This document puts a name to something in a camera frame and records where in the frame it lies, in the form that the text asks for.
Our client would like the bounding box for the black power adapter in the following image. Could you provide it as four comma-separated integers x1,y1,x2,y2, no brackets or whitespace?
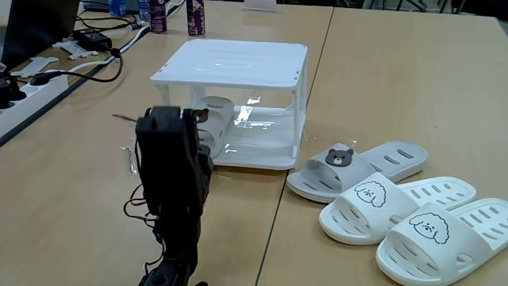
72,28,114,52

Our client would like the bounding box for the purple drink can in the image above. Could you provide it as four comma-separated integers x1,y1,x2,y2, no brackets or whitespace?
148,0,168,34
186,0,206,37

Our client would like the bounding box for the black laptop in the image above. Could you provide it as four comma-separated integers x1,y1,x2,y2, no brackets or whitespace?
2,0,80,72

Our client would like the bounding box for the black plug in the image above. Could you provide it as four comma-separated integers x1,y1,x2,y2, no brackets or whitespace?
0,73,27,110

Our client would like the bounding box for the white flat plastic part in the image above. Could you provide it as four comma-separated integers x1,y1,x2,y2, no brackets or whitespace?
52,39,100,61
10,56,60,79

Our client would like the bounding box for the metal chair base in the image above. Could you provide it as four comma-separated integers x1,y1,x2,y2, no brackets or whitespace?
363,0,468,15

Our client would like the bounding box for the white two-tier shoe rack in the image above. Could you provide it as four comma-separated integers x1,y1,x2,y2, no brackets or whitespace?
149,38,310,172

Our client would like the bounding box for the grey bear slipper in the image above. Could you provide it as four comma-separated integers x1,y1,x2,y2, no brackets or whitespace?
190,95,236,160
286,141,429,204

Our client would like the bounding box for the white cable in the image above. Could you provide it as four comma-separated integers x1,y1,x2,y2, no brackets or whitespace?
45,23,154,76

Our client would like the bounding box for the thin black cable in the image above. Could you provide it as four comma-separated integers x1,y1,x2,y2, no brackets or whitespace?
75,10,142,33

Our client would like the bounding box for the white puppy slipper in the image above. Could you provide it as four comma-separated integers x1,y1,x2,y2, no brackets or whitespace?
318,176,477,246
375,197,508,286

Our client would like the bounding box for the blue drink can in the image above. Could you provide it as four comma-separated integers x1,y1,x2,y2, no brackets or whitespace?
137,0,151,22
107,0,128,17

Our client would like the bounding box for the black power cable with plug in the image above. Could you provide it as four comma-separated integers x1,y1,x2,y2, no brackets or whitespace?
29,47,125,87

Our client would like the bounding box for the white power strip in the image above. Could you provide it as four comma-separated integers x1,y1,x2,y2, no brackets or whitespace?
0,71,70,138

